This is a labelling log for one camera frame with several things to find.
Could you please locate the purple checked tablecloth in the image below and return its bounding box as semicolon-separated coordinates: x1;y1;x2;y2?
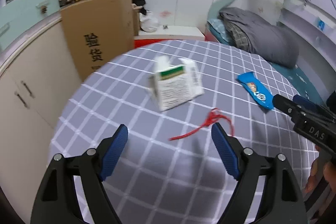
50;40;318;223

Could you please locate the red storage box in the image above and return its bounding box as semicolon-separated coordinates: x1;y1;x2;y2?
134;33;219;48

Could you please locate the grey folded blanket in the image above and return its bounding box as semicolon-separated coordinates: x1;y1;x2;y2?
219;7;299;69

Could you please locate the right hand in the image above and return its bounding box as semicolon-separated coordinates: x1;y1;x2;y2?
303;146;336;195

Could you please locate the red string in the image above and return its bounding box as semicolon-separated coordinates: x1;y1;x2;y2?
168;108;234;142

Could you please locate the blue snack packet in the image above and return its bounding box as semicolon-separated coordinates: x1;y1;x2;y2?
237;72;273;110

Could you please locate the white low cabinet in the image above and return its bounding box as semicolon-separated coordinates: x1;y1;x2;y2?
0;13;82;162

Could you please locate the teal drawer unit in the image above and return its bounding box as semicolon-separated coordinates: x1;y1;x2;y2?
1;0;60;52

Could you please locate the tall cardboard box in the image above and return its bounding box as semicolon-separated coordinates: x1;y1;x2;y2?
60;0;134;81

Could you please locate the white green medicine box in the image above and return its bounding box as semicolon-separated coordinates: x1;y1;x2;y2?
149;55;204;112

